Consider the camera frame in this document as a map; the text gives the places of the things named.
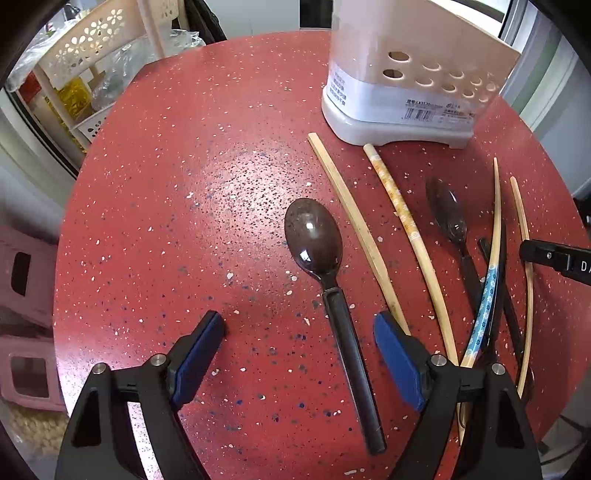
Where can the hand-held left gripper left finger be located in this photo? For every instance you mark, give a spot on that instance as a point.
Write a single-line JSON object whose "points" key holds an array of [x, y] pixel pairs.
{"points": [[198, 357]]}

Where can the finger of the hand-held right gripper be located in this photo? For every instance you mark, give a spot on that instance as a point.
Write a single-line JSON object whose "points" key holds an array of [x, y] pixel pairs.
{"points": [[554, 261]]}

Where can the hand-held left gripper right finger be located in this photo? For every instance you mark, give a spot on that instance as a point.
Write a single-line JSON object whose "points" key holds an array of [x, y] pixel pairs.
{"points": [[398, 364]]}

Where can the thin bamboo chopstick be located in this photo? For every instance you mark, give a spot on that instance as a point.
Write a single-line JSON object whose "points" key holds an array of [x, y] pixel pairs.
{"points": [[521, 217]]}

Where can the blue floral chopstick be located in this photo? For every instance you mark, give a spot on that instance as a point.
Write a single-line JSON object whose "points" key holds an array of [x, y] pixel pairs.
{"points": [[496, 221]]}

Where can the small dark plastic spoon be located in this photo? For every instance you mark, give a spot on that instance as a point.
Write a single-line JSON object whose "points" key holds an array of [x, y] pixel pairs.
{"points": [[445, 207]]}

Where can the large dark plastic spoon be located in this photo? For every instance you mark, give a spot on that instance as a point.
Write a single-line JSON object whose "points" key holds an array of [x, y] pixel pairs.
{"points": [[314, 240]]}

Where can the orange dotted wooden chopstick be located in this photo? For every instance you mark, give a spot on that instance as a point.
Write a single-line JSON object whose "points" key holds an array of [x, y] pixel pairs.
{"points": [[401, 207]]}

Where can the plain wooden chopstick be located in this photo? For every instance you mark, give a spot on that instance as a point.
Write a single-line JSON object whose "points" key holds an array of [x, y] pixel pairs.
{"points": [[351, 203]]}

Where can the white perforated utensil holder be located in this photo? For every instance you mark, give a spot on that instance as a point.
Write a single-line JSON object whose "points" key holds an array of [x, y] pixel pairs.
{"points": [[369, 69]]}

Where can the pink plastic stool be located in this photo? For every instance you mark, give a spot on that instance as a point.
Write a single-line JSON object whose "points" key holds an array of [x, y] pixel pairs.
{"points": [[27, 350], [37, 277]]}

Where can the cream bumpy mat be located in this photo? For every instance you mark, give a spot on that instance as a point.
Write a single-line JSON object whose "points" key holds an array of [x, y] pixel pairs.
{"points": [[32, 429]]}

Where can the yellow packet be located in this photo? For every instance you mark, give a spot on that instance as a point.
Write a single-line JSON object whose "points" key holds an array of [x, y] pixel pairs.
{"points": [[74, 97]]}

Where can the clear plastic bag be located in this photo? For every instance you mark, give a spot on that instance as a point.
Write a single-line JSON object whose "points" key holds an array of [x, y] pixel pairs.
{"points": [[134, 60]]}

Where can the red packet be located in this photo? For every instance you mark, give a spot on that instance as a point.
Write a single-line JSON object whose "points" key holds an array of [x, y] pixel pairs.
{"points": [[30, 87]]}

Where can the black bag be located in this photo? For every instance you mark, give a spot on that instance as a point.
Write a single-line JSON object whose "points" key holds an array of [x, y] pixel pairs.
{"points": [[205, 21]]}

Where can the beige perforated shelf rack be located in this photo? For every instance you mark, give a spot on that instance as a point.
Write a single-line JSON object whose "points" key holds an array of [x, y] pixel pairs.
{"points": [[92, 32]]}

